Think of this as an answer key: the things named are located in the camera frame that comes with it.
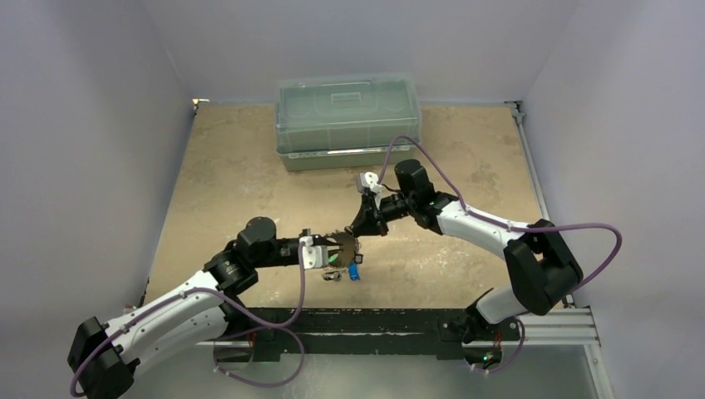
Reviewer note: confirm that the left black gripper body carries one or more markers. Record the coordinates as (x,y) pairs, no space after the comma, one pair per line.
(283,248)

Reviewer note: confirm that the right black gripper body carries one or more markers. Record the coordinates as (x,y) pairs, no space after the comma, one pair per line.
(373,213)

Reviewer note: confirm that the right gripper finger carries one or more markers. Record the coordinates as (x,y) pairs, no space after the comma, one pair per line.
(371,223)
(366,203)

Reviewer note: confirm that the blue key tag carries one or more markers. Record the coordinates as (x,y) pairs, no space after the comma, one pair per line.
(353,272)

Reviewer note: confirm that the silver key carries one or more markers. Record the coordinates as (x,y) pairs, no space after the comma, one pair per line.
(332,276)

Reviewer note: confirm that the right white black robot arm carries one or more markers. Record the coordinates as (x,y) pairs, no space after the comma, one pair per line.
(444,214)

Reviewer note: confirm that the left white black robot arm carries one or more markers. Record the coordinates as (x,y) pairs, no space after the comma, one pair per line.
(107,357)

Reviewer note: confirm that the clear plastic storage box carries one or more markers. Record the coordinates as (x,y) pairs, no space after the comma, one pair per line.
(332,122)

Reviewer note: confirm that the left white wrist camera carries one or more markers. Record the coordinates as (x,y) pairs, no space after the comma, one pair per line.
(313,250)

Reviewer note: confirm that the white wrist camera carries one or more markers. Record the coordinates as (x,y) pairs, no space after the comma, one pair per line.
(367,183)
(313,250)

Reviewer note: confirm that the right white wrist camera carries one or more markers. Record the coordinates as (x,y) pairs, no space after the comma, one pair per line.
(367,183)

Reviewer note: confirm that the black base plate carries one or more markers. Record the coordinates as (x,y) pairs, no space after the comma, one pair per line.
(442,333)

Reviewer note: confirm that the right side aluminium rail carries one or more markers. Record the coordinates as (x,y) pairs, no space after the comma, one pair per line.
(542,209)

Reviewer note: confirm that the aluminium frame rail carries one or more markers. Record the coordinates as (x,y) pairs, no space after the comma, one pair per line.
(559,357)

